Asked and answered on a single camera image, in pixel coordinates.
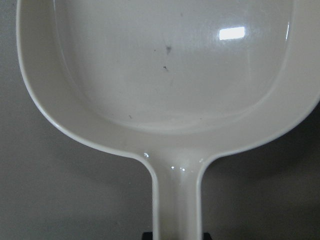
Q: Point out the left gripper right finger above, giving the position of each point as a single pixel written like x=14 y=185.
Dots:
x=206 y=236

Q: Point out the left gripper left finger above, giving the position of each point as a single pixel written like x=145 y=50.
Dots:
x=147 y=236

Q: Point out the beige plastic dustpan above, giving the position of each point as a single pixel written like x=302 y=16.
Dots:
x=173 y=84

